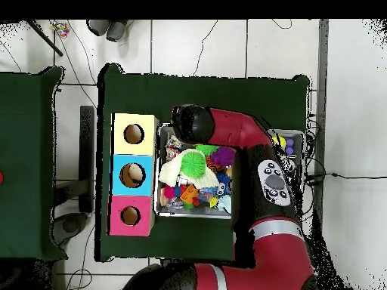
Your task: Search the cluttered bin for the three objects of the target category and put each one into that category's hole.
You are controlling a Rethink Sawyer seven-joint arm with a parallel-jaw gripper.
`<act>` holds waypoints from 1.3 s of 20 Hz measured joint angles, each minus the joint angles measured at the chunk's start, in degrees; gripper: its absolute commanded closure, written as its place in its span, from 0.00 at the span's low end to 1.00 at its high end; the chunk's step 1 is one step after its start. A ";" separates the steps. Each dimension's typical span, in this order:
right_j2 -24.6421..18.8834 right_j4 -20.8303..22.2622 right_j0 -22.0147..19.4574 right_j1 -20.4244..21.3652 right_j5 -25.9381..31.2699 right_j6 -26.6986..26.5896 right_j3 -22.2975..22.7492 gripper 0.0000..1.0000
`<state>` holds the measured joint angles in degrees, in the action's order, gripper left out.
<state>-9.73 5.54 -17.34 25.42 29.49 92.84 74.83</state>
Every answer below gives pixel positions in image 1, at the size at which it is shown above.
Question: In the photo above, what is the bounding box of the cream muslin cloth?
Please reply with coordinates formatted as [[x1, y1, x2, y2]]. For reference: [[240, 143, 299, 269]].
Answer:
[[158, 149, 221, 190]]

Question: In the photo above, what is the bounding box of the shallow clear mesh bin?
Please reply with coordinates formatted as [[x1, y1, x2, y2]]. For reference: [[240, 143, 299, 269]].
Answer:
[[153, 122, 306, 223]]

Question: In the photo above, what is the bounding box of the wooden box with three holes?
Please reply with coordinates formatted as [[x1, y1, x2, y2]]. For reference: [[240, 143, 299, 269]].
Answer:
[[108, 113, 161, 238]]

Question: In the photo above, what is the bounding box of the purple spiky ball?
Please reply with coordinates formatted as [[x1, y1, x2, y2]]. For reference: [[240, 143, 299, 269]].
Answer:
[[210, 147, 237, 169]]

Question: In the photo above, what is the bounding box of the orange plastic toy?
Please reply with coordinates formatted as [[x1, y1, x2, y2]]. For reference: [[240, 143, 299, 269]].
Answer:
[[179, 184, 200, 207]]

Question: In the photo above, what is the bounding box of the black power adapter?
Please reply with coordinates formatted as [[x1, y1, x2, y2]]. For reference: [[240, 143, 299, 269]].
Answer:
[[305, 173, 327, 185]]

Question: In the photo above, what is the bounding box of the side table with green cloth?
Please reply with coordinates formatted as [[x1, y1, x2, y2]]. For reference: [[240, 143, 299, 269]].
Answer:
[[0, 66, 64, 262]]

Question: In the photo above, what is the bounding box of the small colourful object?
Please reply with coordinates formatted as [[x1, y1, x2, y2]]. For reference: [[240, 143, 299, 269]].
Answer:
[[49, 20, 70, 39]]

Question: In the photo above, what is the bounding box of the black rod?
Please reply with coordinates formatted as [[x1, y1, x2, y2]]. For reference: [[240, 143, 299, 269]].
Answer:
[[23, 20, 64, 57]]

